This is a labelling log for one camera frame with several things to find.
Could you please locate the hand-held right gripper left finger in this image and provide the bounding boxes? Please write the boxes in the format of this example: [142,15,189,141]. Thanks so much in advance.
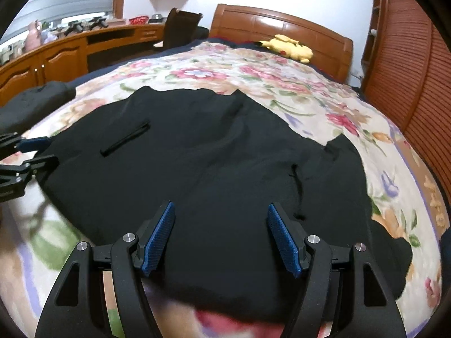
[33,201,177,338]

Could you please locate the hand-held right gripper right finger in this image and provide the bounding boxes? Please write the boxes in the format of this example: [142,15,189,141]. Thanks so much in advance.
[267,202,406,338]

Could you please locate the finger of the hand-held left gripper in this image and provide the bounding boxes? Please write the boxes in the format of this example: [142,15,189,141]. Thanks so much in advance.
[0,155,59,188]
[0,132,54,157]

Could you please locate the black coat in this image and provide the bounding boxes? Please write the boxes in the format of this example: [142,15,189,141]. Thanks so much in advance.
[35,86,414,324]

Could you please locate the dark cloth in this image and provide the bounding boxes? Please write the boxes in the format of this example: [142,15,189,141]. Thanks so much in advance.
[0,81,76,132]

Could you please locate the wooden desk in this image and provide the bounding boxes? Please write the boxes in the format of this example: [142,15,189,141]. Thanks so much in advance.
[0,21,166,95]

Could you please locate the pink figurine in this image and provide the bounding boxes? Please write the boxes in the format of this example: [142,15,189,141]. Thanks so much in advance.
[26,21,42,52]

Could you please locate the floral blanket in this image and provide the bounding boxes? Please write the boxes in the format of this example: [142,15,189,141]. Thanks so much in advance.
[0,40,451,338]

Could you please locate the dark brown chair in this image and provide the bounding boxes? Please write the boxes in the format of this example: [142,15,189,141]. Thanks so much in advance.
[153,7,208,50]

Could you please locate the yellow plush toy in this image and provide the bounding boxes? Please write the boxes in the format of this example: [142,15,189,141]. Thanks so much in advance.
[260,34,314,64]

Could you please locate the wooden louvered wardrobe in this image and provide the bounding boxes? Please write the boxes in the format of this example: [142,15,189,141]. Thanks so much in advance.
[361,0,451,205]

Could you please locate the wooden headboard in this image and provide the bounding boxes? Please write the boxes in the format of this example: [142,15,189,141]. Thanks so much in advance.
[209,3,354,83]

